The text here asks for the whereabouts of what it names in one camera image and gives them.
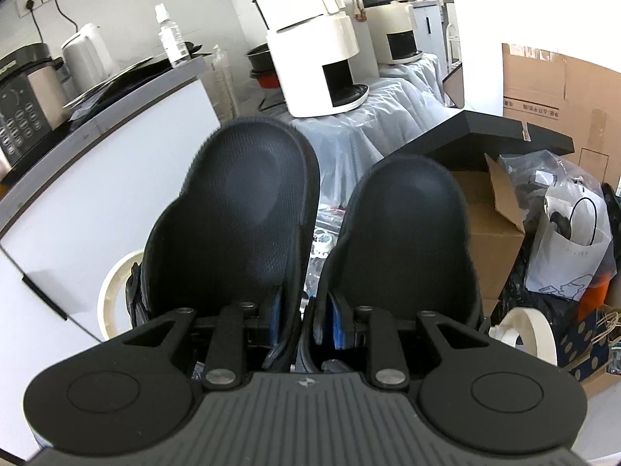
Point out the white paper bag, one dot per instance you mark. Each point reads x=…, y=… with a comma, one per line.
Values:
x=548, y=262

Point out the pale grey cabinet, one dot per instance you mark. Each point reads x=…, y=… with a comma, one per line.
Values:
x=97, y=179

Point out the white kettle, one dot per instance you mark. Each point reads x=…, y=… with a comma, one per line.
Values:
x=87, y=58

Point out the small white kitchen appliance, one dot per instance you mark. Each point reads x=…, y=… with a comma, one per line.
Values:
x=393, y=24

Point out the large white kitchen appliance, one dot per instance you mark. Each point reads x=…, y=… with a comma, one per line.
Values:
x=310, y=58

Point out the open cardboard box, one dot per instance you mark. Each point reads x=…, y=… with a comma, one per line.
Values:
x=490, y=252

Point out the white round object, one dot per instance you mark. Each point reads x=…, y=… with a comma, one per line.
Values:
x=529, y=330
x=109, y=296

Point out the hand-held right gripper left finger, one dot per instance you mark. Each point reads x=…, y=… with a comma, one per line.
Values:
x=275, y=318

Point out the metal tray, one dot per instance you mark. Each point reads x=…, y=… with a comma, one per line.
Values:
x=126, y=77

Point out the clear plastic sheet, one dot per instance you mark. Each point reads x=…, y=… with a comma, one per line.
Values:
x=368, y=121

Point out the black cooking pot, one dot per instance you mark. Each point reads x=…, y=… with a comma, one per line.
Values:
x=259, y=58

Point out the clear plastic bag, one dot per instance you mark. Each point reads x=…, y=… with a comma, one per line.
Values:
x=533, y=170

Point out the black slide slipper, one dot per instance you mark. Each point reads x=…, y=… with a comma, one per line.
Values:
x=233, y=204
x=407, y=233

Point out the black board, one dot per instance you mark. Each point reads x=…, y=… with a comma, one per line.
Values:
x=485, y=136

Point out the dotted paper bag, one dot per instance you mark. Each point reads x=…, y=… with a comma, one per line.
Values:
x=587, y=335

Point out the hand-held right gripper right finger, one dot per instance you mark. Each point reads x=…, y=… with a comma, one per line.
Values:
x=339, y=325

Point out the stack of clear cups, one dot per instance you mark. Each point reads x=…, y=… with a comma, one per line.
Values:
x=225, y=87

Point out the small white cabinet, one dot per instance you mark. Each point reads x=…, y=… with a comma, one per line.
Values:
x=432, y=34

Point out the flat cardboard sheet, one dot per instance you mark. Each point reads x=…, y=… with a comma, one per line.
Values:
x=558, y=82

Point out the clear spray bottle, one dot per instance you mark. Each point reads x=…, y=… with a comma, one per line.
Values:
x=170, y=39

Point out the silver black rice cooker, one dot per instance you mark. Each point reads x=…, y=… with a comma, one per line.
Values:
x=24, y=102

